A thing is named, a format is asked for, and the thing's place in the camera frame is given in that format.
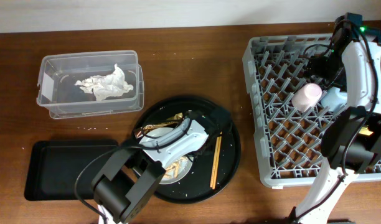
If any blue plastic cup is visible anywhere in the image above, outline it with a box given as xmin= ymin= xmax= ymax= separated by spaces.
xmin=321 ymin=87 xmax=347 ymax=112

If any pink plastic cup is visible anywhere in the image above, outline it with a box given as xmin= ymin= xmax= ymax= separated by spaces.
xmin=291 ymin=83 xmax=322 ymax=112

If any grey plate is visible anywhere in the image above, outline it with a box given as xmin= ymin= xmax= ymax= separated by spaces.
xmin=139 ymin=128 xmax=193 ymax=185

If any food scraps pile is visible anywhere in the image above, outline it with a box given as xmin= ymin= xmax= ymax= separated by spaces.
xmin=162 ymin=156 xmax=193 ymax=182

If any white napkin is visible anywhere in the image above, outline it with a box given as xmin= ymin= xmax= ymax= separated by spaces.
xmin=75 ymin=63 xmax=134 ymax=101

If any yellow bowl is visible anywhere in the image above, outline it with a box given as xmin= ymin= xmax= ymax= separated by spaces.
xmin=359 ymin=126 xmax=374 ymax=136

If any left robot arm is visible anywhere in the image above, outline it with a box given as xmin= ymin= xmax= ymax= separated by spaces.
xmin=91 ymin=107 xmax=232 ymax=223

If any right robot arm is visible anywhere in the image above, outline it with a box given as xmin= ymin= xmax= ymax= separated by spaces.
xmin=289 ymin=12 xmax=381 ymax=223

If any grey dishwasher rack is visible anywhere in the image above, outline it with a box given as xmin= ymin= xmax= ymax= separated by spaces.
xmin=242 ymin=34 xmax=381 ymax=187

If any right wooden chopstick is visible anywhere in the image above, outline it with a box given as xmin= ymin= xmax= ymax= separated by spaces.
xmin=212 ymin=135 xmax=223 ymax=190

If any wooden chopstick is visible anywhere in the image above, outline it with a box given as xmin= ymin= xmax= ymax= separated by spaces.
xmin=212 ymin=135 xmax=223 ymax=190
xmin=209 ymin=132 xmax=222 ymax=188

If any left wooden chopstick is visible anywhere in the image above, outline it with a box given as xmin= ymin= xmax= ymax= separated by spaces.
xmin=209 ymin=132 xmax=222 ymax=188

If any gold coffee sachet wrapper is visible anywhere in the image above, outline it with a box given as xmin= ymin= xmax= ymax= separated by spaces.
xmin=133 ymin=113 xmax=184 ymax=139

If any round black serving tray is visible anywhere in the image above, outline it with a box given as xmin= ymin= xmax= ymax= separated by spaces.
xmin=134 ymin=95 xmax=241 ymax=204

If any clear plastic storage bin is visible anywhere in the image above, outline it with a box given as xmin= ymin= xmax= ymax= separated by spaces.
xmin=37 ymin=50 xmax=144 ymax=119

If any black rectangular tray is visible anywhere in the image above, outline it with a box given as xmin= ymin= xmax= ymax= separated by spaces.
xmin=24 ymin=139 xmax=119 ymax=201

